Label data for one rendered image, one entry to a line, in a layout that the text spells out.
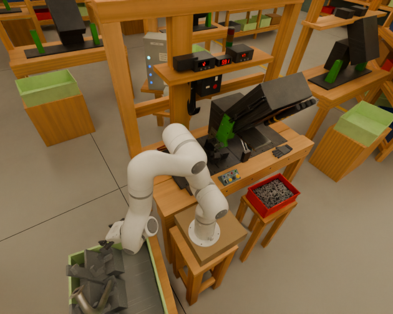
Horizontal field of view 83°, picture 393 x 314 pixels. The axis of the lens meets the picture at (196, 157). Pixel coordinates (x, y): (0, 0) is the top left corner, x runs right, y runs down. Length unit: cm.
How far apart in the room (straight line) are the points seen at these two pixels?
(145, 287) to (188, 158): 90
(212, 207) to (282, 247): 165
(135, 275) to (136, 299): 12
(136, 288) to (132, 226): 56
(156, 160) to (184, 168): 10
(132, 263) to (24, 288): 135
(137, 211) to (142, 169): 21
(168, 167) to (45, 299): 199
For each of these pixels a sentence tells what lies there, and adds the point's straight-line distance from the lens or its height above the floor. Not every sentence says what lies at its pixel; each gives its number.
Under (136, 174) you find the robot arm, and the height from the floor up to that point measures 165.
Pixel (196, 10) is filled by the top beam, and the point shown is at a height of 187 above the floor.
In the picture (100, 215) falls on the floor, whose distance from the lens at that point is 268.
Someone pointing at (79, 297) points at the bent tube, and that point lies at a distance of 112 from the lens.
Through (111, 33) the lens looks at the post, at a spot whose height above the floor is 180.
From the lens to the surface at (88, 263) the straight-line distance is 133.
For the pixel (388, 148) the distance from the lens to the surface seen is 398.
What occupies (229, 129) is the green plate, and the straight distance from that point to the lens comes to 163.
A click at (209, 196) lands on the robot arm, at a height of 136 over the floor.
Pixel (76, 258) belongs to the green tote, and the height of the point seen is 91.
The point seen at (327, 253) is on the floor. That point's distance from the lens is 276.
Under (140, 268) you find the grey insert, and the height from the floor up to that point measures 85.
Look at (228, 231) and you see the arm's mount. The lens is 142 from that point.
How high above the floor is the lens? 220
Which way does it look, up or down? 46 degrees down
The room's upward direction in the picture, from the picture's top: 4 degrees clockwise
